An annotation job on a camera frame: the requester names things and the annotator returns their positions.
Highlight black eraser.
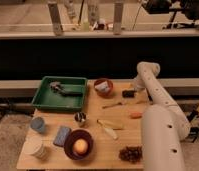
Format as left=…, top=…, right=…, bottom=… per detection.
left=122, top=90, right=135, bottom=98

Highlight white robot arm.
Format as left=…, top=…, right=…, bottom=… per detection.
left=133, top=62, right=191, bottom=171

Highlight orange carrot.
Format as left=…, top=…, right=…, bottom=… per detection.
left=130, top=112, right=142, bottom=119

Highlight red bowl with white item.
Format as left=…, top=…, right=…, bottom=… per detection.
left=94, top=78, right=113, bottom=98

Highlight wooden spatula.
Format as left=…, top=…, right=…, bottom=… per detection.
left=97, top=119, right=124, bottom=130

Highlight wooden table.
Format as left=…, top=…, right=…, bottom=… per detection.
left=17, top=81, right=149, bottom=170

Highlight small metal cup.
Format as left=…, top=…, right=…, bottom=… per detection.
left=74, top=112, right=86, bottom=127

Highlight bunch of dark grapes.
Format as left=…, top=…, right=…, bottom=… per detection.
left=119, top=146, right=142, bottom=163

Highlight grey tool in tray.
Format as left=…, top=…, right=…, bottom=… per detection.
left=50, top=82, right=83, bottom=96

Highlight dark red bowl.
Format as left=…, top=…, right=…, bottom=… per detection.
left=64, top=129, right=94, bottom=160

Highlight green plastic tray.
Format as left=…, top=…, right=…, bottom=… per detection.
left=32, top=76, right=87, bottom=113

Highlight orange ball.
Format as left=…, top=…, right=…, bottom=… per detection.
left=73, top=139, right=88, bottom=155

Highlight blue sponge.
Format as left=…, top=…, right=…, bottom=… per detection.
left=53, top=126, right=71, bottom=147

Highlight blue cup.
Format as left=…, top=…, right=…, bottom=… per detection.
left=30, top=117, right=45, bottom=134

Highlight white stacked cups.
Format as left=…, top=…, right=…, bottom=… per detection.
left=25, top=136, right=46, bottom=159

